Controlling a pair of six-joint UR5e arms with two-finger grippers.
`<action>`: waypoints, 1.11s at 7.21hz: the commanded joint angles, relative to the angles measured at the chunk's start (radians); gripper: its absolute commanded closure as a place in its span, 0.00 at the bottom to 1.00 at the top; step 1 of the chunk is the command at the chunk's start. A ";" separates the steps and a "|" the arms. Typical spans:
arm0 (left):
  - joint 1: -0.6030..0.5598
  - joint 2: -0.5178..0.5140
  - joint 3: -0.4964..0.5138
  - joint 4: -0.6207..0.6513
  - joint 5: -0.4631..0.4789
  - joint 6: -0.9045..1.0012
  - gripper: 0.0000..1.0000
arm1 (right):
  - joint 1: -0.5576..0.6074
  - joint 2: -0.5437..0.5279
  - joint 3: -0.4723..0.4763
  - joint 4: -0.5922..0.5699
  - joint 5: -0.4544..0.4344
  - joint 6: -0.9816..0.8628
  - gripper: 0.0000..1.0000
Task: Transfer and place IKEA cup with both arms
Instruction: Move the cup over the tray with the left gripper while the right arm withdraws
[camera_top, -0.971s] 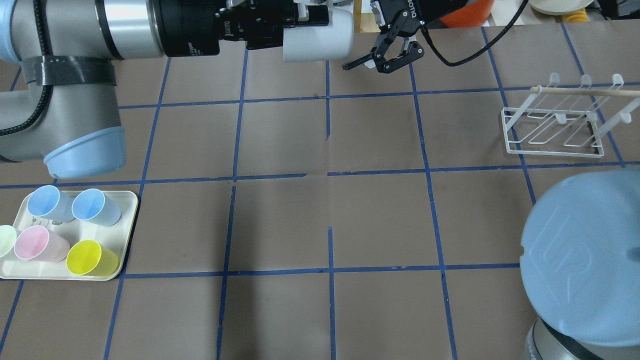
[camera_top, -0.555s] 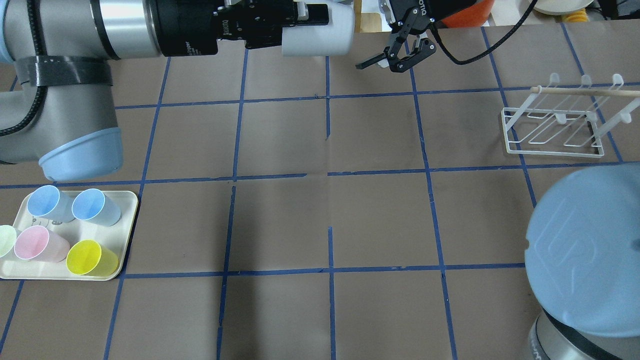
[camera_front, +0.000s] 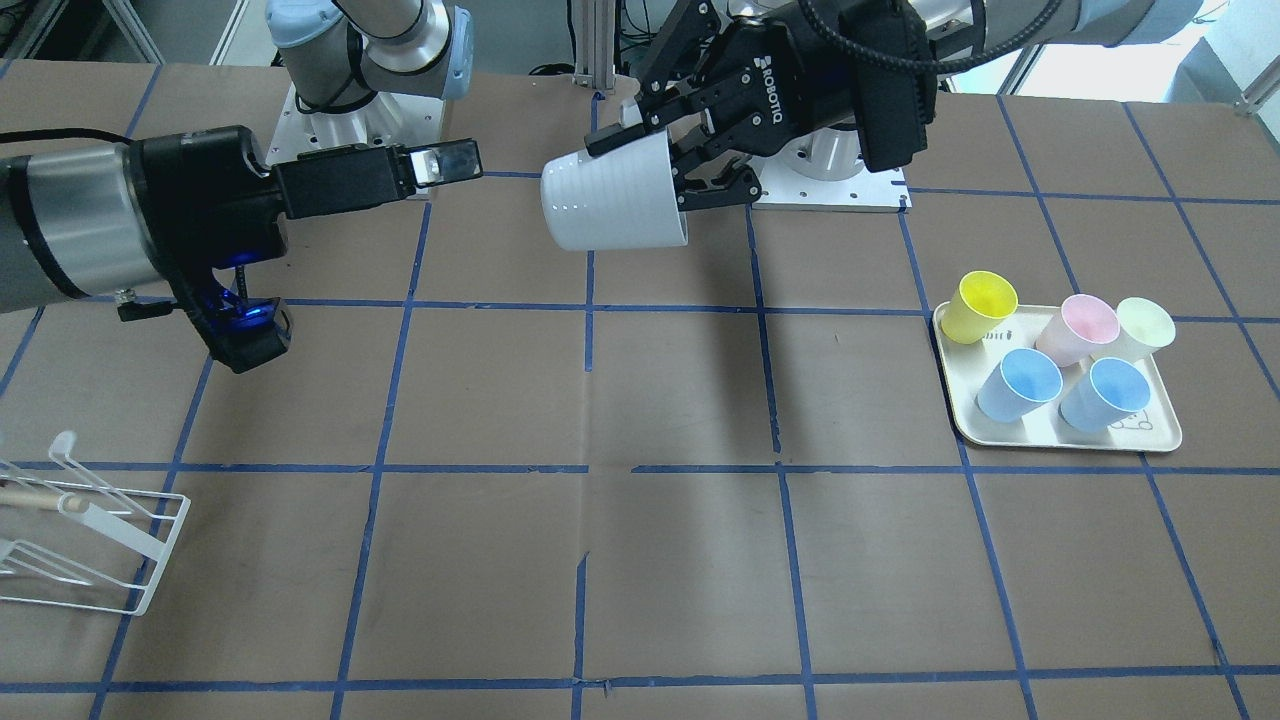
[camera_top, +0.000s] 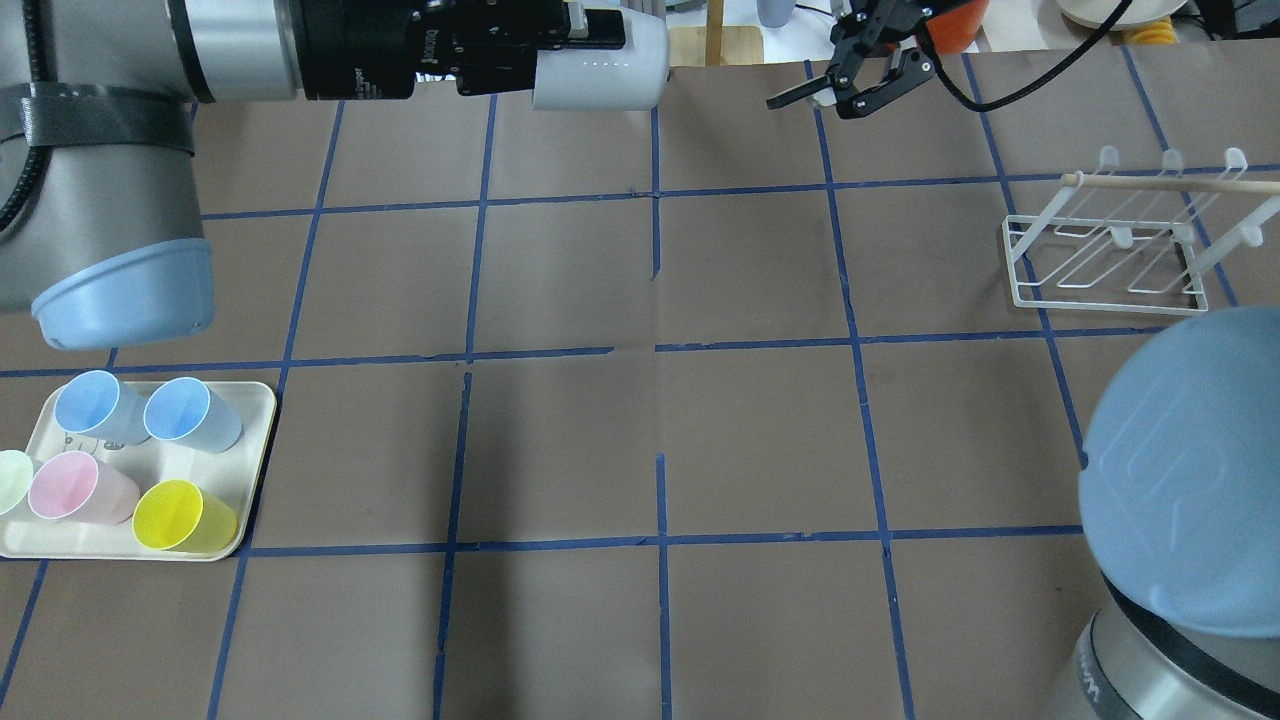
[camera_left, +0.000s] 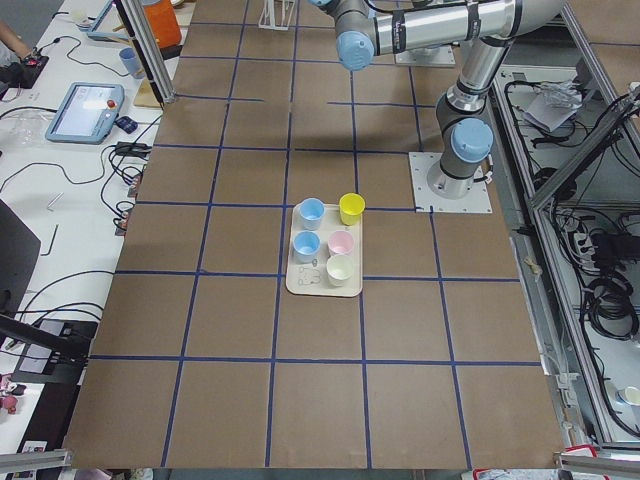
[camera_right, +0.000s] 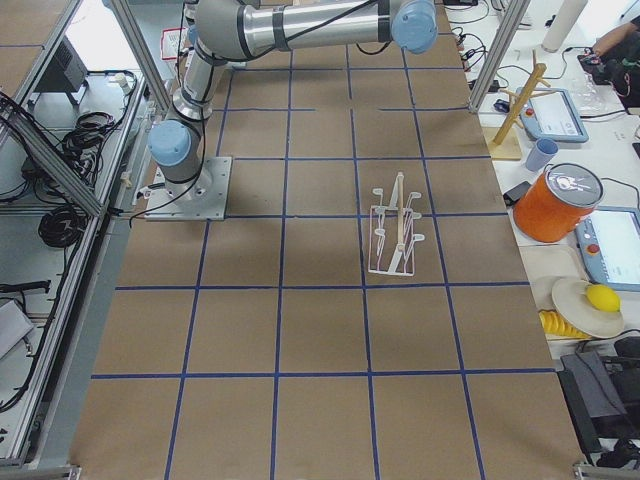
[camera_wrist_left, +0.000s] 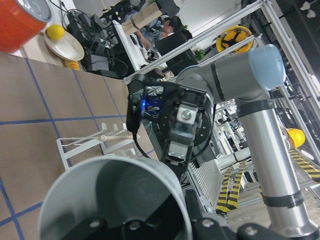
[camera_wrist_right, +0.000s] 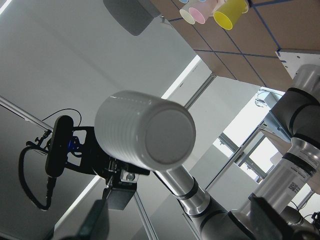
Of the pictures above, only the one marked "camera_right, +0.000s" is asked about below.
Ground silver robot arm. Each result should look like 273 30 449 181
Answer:
148 0 438 199

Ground blue cup on desk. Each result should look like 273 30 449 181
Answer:
524 138 559 172

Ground black power adapter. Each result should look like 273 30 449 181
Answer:
503 181 531 207

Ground wooden mug tree stand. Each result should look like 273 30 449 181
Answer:
482 53 550 160

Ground beige square tray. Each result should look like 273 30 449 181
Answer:
519 245 588 310

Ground orange cylindrical container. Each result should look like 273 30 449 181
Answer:
513 163 604 243

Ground beige round plate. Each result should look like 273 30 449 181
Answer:
551 277 624 338

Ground far teach pendant tablet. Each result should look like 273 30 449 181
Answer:
519 88 589 143

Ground teach pendant tablet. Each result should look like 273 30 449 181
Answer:
519 88 589 143
575 207 639 292

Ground yellow lemon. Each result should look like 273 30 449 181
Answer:
585 284 621 313

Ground near teach pendant tablet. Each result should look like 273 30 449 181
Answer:
575 207 639 292

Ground white wire cup rack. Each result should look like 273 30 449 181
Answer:
367 171 425 277

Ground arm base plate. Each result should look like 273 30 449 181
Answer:
144 156 232 221

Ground aluminium frame post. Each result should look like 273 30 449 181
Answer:
468 0 530 113

